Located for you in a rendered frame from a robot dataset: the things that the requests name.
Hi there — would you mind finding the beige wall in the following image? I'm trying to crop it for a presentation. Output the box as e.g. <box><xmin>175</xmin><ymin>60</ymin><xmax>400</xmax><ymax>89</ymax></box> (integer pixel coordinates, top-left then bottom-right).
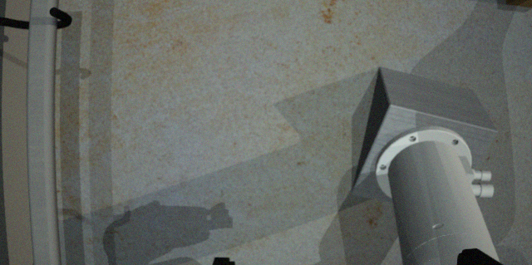
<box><xmin>0</xmin><ymin>0</ymin><xmax>33</xmax><ymax>265</ymax></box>

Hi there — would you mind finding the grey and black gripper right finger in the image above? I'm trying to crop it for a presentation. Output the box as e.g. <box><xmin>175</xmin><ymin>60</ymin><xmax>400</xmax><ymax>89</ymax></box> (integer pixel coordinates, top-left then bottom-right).
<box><xmin>457</xmin><ymin>248</ymin><xmax>503</xmax><ymax>265</ymax></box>

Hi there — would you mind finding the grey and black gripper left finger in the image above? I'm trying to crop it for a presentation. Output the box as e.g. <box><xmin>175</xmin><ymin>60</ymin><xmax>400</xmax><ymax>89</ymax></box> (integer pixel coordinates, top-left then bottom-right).
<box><xmin>213</xmin><ymin>258</ymin><xmax>235</xmax><ymax>265</ymax></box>

